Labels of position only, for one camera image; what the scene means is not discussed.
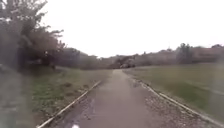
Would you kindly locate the gravel strip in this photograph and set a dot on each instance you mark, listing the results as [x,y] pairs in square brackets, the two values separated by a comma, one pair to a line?
[160,106]

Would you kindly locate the row of trees and bushes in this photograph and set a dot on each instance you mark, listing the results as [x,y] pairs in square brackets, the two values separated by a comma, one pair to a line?
[183,53]

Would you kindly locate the pale kerb beside verge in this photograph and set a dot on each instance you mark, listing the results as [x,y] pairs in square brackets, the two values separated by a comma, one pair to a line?
[66,107]

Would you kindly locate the grass sports field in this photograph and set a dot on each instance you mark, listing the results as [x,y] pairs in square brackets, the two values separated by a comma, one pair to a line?
[186,83]

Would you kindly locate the rough grass verge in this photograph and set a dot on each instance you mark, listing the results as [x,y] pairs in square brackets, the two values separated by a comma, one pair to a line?
[50,90]

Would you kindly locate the stone kerb beside field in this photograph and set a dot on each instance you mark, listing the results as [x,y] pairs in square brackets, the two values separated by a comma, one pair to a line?
[180,105]

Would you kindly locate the robot's own part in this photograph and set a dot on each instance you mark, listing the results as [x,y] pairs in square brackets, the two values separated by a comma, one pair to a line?
[75,126]

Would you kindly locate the grey asphalt path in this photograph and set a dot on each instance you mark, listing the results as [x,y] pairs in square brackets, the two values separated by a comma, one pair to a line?
[116,103]

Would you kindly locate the large leafy tree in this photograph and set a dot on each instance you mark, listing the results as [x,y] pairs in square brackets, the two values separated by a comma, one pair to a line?
[30,43]

